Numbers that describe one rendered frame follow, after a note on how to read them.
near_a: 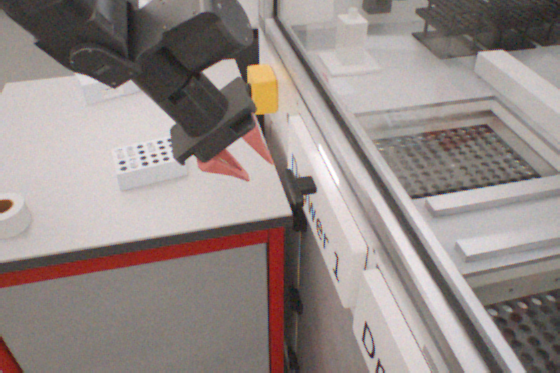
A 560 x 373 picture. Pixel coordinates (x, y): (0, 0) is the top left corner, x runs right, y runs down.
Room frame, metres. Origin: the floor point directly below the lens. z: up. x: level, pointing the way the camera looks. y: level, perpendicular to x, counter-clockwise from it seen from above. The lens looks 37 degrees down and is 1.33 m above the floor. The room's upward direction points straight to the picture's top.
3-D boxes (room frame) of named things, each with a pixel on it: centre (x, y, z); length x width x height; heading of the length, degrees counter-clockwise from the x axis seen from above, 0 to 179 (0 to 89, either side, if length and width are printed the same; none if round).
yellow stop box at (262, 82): (0.82, 0.04, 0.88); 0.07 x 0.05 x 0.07; 13
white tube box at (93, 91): (1.03, 0.41, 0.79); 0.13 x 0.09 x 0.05; 120
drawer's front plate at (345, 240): (0.50, -0.06, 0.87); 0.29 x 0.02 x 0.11; 13
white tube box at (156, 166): (0.72, 0.24, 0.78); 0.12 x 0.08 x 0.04; 112
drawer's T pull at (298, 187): (0.50, -0.03, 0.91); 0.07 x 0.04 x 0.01; 13
